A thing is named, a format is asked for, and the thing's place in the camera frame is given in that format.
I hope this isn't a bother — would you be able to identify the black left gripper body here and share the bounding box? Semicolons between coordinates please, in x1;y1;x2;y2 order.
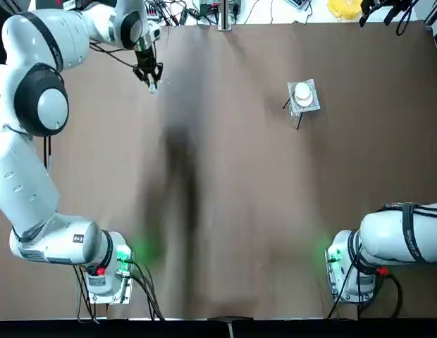
135;48;159;73

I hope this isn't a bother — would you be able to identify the white ceramic crucible lid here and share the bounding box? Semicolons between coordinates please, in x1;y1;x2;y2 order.
293;82;313;100

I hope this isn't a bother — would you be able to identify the white ceramic crucible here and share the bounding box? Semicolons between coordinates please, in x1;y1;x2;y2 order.
293;82;314;103

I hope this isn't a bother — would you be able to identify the grey electronic box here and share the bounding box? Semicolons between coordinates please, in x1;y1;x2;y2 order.
199;0;244;15

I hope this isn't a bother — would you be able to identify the yellow plastic container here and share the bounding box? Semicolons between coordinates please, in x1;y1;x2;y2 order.
326;0;362;19

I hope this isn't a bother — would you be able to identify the black tool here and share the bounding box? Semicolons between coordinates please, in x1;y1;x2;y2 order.
358;0;381;27

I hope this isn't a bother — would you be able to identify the aluminium post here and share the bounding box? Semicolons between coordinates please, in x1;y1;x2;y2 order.
218;0;235;32

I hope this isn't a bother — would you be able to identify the black wire tripod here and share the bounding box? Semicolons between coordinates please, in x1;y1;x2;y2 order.
282;80;320;130

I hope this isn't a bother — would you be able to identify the black foot cable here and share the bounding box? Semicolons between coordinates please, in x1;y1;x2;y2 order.
73;265;99;324
326;260;357;320
359;270;404;320
128;260;166;322

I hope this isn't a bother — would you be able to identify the aluminium profile rail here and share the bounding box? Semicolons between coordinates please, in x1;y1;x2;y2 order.
422;0;437;27

